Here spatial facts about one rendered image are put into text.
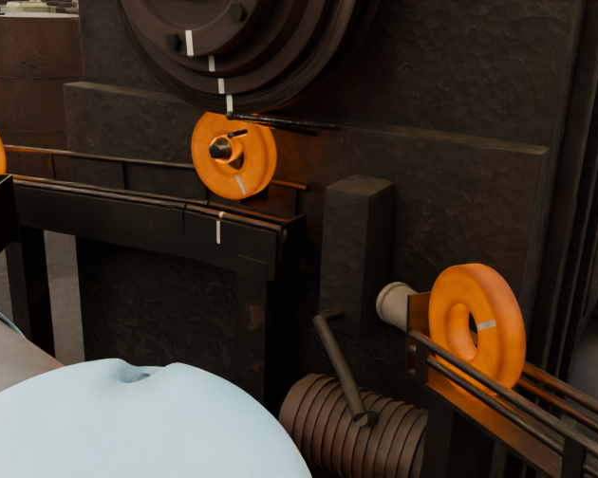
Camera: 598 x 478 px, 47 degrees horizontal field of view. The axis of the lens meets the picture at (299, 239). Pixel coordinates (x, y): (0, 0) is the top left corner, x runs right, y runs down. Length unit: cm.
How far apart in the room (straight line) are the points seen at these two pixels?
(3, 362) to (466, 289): 67
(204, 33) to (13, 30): 292
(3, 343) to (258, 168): 95
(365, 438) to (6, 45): 325
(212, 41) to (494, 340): 55
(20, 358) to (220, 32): 84
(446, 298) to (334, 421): 25
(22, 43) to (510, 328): 338
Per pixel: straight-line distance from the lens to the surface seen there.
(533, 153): 102
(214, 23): 100
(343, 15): 99
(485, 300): 78
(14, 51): 390
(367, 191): 101
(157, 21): 107
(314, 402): 101
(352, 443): 97
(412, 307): 88
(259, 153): 111
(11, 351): 19
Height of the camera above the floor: 108
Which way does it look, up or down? 20 degrees down
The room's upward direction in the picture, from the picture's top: 2 degrees clockwise
